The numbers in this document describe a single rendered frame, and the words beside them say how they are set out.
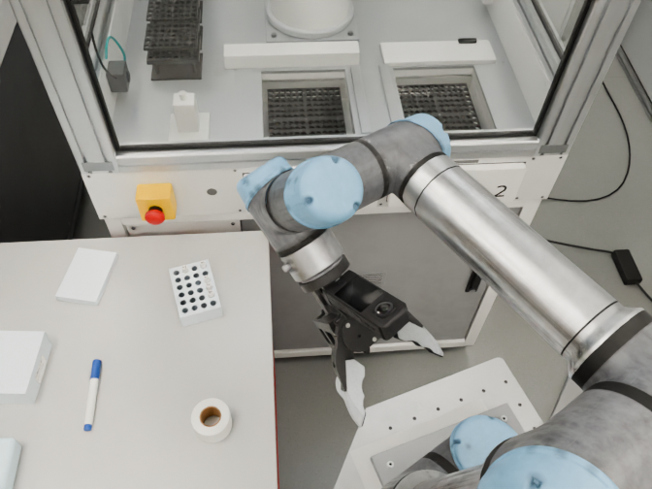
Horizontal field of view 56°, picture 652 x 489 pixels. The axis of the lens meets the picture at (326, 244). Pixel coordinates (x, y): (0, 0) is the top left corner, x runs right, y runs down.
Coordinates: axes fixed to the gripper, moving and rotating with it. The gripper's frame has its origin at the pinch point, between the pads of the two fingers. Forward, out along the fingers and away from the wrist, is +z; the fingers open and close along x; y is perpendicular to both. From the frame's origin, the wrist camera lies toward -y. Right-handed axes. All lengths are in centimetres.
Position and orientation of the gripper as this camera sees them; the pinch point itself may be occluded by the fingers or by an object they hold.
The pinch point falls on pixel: (406, 392)
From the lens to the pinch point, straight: 85.2
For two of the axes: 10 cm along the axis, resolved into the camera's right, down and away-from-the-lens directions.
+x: -7.7, 5.6, -3.2
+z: 5.3, 8.3, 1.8
